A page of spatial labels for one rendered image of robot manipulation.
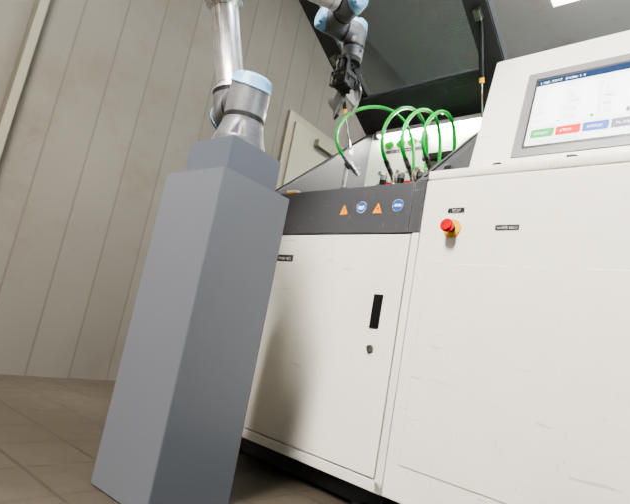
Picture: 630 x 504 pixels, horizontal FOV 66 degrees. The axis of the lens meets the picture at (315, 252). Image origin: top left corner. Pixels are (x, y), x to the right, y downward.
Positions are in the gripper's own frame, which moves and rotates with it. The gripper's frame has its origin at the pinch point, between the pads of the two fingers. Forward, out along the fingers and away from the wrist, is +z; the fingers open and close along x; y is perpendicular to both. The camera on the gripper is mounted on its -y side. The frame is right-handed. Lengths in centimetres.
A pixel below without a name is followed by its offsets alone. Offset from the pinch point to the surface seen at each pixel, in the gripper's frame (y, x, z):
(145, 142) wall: -11, -165, -19
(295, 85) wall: -122, -171, -119
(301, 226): -2.4, -12.8, 39.3
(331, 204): -2.4, -0.6, 31.7
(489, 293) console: -2, 58, 58
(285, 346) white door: -3, -9, 81
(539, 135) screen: -29, 56, 3
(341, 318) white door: -2, 12, 70
